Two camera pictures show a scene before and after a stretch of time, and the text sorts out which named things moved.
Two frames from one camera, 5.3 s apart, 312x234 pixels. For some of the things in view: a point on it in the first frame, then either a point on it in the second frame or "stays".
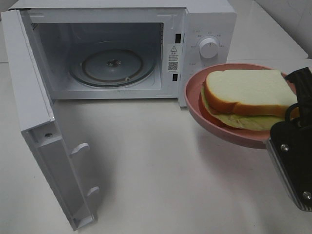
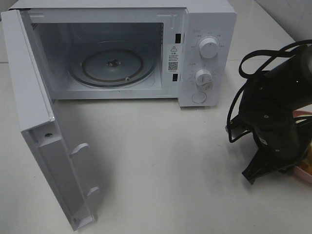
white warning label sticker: [173, 51] stays
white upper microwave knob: [208, 48] stays
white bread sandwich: [253, 100] to [307, 163]
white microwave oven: [129, 49] stays
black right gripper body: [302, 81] to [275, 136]
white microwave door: [39, 127] stays
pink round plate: [194, 83] to [306, 110]
